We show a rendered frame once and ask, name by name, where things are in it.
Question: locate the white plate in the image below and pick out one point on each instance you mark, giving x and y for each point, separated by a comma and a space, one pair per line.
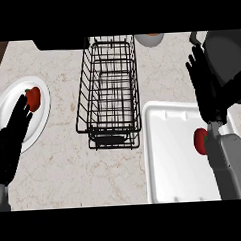
11, 108

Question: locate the red tomato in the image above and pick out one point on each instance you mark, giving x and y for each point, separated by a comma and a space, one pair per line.
199, 141

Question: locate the white tray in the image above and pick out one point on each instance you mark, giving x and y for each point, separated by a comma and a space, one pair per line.
176, 153

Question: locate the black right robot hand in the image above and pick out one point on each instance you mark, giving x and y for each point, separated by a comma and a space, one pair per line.
206, 88

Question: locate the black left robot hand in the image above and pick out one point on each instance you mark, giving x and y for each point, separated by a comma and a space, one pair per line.
10, 145

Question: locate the grey bowl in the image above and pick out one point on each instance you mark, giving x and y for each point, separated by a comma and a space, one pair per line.
149, 39

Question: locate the black appliance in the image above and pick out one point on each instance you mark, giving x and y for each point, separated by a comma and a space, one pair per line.
60, 44

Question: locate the red bell pepper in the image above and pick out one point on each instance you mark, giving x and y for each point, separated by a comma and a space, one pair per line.
33, 97

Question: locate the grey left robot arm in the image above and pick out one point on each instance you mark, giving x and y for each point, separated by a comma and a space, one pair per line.
1, 197

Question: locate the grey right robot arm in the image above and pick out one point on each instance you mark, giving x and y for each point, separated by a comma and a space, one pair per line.
230, 163

